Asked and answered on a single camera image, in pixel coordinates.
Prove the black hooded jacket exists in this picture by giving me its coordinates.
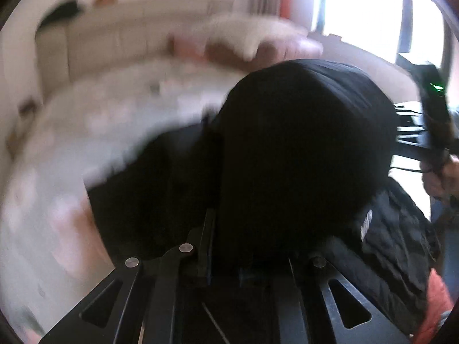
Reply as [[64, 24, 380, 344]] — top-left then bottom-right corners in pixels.
[[87, 60, 439, 343]]

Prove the beige padded headboard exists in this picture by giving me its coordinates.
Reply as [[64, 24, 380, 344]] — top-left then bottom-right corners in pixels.
[[35, 0, 234, 99]]

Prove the folded pink duvet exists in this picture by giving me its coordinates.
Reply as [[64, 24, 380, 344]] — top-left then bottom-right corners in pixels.
[[205, 36, 324, 72]]

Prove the beige nightstand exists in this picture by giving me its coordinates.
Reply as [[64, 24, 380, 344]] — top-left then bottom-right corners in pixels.
[[5, 97, 41, 161]]

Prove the floral quilted bedspread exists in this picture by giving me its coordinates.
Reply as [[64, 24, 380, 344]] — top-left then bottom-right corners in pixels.
[[1, 58, 243, 343]]

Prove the black garment on headboard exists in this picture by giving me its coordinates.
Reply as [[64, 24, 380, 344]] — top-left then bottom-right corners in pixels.
[[36, 0, 85, 31]]

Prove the cream lace pillow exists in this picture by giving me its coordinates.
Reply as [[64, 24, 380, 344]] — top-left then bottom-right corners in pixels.
[[190, 14, 309, 60]]

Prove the person's right hand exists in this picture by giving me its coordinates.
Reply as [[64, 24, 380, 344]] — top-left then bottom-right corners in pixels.
[[420, 155, 459, 203]]

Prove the folded salmon blanket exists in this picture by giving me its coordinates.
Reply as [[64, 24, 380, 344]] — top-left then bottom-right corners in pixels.
[[169, 31, 208, 62]]

